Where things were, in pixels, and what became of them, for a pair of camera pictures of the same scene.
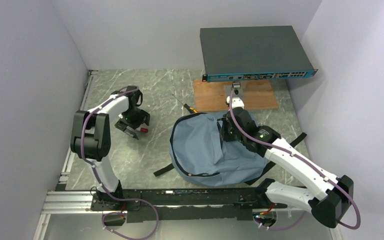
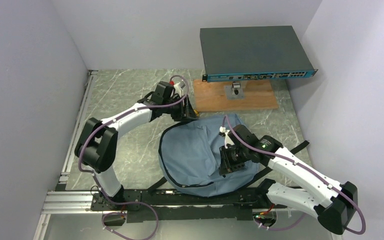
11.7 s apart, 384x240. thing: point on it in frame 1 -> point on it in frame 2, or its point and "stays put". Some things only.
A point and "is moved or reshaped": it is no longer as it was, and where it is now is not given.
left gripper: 143,117 -> 185,113
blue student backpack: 198,152 is moved or reshaped
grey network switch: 243,53 stays put
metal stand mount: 238,92 stays put
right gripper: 226,137 -> 226,165
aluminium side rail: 69,155 stays put
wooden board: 210,96 stays put
